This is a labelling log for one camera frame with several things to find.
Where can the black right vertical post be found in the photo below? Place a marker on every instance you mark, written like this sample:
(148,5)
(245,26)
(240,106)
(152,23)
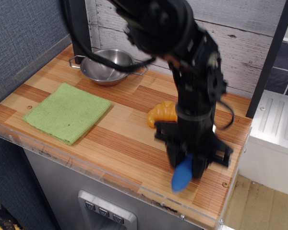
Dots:
(269,61)

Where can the white ridged drainboard unit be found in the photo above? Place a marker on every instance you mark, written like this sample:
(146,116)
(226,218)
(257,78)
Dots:
(265,157)

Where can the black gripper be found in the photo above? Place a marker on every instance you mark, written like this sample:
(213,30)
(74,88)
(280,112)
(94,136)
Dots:
(199,138)

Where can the black vertical post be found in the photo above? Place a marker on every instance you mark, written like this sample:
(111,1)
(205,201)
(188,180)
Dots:
(269,61)
(77,18)

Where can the green cloth napkin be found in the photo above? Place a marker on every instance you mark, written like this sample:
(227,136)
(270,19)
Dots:
(68,113)

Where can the yellow object at corner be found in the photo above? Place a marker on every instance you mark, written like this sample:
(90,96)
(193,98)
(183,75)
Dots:
(6,224)

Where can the black left vertical post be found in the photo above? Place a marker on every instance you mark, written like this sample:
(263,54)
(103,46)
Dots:
(77,18)

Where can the silver dispenser button panel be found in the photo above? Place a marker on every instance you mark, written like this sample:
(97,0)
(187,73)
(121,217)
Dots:
(100,214)

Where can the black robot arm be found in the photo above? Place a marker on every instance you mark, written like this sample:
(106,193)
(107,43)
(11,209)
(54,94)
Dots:
(166,29)

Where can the orange toy croissant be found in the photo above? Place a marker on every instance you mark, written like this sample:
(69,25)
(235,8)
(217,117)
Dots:
(164,112)

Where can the blue handled metal spoon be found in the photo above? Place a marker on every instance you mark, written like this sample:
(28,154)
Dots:
(183,173)

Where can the stainless steel bowl with handles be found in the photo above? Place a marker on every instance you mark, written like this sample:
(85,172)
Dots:
(99,73)

